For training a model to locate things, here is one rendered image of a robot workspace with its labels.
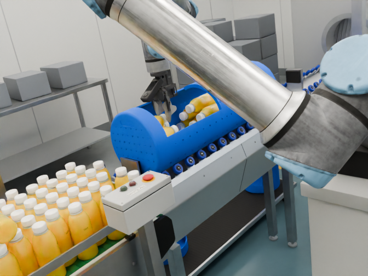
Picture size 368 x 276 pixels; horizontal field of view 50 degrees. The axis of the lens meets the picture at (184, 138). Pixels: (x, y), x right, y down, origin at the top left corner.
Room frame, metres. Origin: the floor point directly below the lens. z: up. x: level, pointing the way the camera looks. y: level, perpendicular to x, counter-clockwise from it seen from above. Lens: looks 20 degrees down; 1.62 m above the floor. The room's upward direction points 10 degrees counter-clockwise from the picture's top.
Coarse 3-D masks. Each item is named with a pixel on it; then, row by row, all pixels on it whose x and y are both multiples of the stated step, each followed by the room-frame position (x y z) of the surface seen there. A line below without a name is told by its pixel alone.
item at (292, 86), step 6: (288, 72) 2.37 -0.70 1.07; (294, 72) 2.34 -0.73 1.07; (300, 72) 2.33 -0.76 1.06; (288, 78) 2.37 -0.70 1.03; (294, 78) 2.34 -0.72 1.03; (300, 78) 2.33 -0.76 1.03; (288, 84) 2.39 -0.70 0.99; (294, 84) 2.36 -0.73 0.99; (300, 84) 2.33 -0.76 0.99; (294, 90) 2.36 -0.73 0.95; (300, 90) 2.33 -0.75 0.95
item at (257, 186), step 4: (272, 168) 2.58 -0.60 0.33; (276, 168) 2.61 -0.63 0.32; (276, 172) 2.61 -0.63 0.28; (276, 176) 2.60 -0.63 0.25; (256, 180) 2.77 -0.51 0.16; (260, 180) 2.76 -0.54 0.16; (276, 180) 2.60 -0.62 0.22; (252, 184) 2.72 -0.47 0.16; (256, 184) 2.70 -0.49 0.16; (260, 184) 2.69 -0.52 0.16; (276, 184) 2.60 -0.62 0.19; (248, 188) 2.62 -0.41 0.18; (252, 188) 2.59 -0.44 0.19; (256, 188) 2.58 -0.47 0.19; (260, 188) 2.57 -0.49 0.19; (276, 188) 2.59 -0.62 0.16; (252, 192) 2.60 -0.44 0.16; (256, 192) 2.58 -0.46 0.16; (260, 192) 2.57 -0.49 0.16
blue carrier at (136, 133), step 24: (192, 96) 1.90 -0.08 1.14; (120, 120) 1.48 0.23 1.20; (144, 120) 1.40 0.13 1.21; (216, 120) 1.60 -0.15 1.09; (240, 120) 1.74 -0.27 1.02; (120, 144) 1.50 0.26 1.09; (144, 144) 1.40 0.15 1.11; (168, 144) 1.39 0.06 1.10; (192, 144) 1.49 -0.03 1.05; (144, 168) 1.42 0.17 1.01
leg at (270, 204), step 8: (264, 176) 2.20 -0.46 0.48; (272, 176) 2.21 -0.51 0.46; (264, 184) 2.21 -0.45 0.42; (272, 184) 2.21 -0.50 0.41; (264, 192) 2.21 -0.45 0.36; (272, 192) 2.20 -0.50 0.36; (272, 200) 2.19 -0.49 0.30; (272, 208) 2.19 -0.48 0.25; (272, 216) 2.18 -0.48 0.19; (272, 224) 2.19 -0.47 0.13; (272, 232) 2.19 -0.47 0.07; (272, 240) 2.19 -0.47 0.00
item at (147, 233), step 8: (152, 224) 1.08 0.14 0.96; (144, 232) 1.06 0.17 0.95; (152, 232) 1.07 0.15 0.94; (144, 240) 1.06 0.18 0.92; (152, 240) 1.07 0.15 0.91; (144, 248) 1.07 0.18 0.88; (152, 248) 1.06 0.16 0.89; (144, 256) 1.08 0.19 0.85; (152, 256) 1.06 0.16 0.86; (152, 264) 1.05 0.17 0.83; (160, 264) 1.08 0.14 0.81; (152, 272) 1.06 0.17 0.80; (160, 272) 1.07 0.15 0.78
